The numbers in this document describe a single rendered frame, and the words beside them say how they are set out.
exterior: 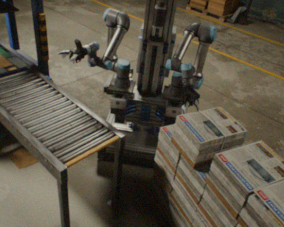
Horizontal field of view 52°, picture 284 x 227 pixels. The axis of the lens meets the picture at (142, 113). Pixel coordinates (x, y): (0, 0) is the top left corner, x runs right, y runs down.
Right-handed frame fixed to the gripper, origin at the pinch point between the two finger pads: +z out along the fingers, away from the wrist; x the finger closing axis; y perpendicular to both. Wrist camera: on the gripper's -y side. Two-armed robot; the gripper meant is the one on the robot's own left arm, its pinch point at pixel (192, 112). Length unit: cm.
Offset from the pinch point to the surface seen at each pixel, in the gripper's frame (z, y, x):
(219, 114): 1.3, -18.1, -9.7
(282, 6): -140, 359, -541
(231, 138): 14.2, -34.3, -4.2
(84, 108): -10, 55, 65
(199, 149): 15.6, -33.7, 20.4
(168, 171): 43.1, 10.8, 19.4
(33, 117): -10, 56, 104
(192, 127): 4.3, -23.7, 17.2
